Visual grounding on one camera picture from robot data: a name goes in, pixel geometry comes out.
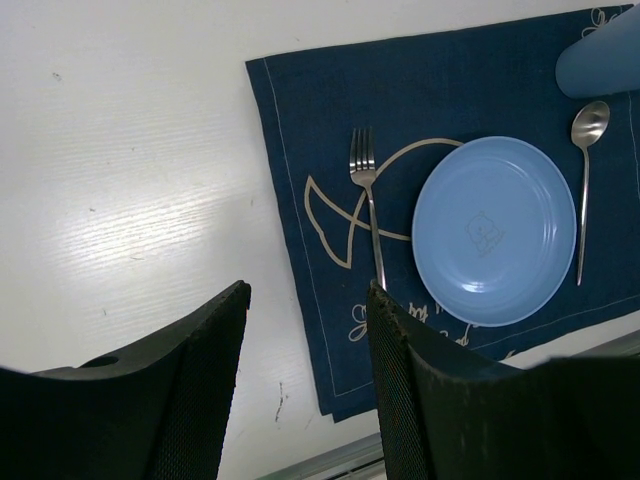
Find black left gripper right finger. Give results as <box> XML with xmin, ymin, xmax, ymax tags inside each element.
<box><xmin>367</xmin><ymin>284</ymin><xmax>639</xmax><ymax>479</ymax></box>

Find dark blue cloth placemat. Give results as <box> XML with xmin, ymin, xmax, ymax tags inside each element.
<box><xmin>246</xmin><ymin>1</ymin><xmax>639</xmax><ymax>422</ymax></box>

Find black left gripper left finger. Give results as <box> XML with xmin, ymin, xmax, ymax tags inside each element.
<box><xmin>1</xmin><ymin>281</ymin><xmax>251</xmax><ymax>479</ymax></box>

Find light blue plastic cup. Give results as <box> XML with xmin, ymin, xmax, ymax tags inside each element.
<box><xmin>555</xmin><ymin>5</ymin><xmax>639</xmax><ymax>99</ymax></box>

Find silver metal spoon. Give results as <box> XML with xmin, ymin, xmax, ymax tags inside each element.
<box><xmin>570</xmin><ymin>100</ymin><xmax>611</xmax><ymax>286</ymax></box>

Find light blue plastic plate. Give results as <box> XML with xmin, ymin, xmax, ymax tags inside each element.
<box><xmin>411</xmin><ymin>136</ymin><xmax>577</xmax><ymax>328</ymax></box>

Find silver metal fork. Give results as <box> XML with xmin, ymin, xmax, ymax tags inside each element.
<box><xmin>349</xmin><ymin>128</ymin><xmax>387</xmax><ymax>290</ymax></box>

